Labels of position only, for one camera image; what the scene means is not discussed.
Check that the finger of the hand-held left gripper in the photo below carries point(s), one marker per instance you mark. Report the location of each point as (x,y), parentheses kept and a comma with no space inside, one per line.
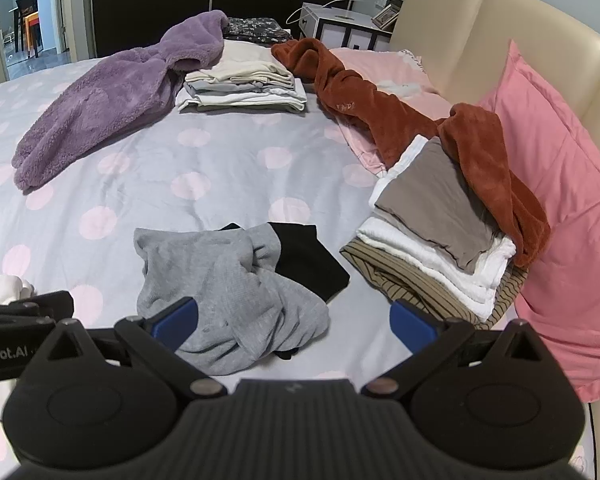
(55,302)

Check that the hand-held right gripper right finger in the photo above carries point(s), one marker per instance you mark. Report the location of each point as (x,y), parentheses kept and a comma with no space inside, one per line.
(409,325)

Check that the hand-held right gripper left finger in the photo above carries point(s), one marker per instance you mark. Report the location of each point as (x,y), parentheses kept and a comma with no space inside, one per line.
(176,319)

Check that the grey knit garment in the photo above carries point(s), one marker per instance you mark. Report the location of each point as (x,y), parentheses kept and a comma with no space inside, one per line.
(240,290)

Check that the white cloth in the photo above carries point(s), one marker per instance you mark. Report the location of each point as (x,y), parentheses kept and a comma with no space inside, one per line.
(5,287)

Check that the white folded towel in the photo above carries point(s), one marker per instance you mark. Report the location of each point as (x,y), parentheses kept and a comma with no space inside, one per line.
(430,260)

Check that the taupe folded garment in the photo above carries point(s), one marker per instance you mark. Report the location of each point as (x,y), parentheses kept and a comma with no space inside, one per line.
(430,200)

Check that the polka dot bed sheet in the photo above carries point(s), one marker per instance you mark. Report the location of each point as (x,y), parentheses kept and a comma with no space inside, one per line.
(180,170)

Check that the pink pillow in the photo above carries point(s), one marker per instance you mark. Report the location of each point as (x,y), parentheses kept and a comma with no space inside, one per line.
(570,185)

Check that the purple fleece garment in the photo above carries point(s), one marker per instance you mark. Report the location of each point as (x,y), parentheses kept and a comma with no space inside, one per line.
(105,95)

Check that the rust fleece garment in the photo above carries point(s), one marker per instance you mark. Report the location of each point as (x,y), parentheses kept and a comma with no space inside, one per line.
(360,95)

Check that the cream folded garment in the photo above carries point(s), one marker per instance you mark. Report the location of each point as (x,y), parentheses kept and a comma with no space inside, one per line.
(245,65)

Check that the light pink blanket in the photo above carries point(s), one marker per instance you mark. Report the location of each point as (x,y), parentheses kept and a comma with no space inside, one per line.
(375,62)

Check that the orange chair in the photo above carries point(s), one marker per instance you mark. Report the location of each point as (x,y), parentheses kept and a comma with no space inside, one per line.
(31,27)

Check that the dark wooden table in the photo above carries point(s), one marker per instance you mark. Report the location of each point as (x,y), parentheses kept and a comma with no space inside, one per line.
(26,5)

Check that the dark floral cloth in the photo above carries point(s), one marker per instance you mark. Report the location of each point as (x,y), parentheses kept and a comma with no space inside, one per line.
(255,30)

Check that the white nightstand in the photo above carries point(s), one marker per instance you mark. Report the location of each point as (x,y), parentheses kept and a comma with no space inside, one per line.
(330,30)

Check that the beige padded headboard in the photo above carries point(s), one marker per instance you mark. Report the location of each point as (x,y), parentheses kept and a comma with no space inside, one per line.
(480,15)

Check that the black wardrobe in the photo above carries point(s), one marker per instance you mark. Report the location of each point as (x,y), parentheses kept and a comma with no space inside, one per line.
(155,0)

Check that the picture frame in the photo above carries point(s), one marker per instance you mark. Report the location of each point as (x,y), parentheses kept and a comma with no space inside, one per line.
(386,16)

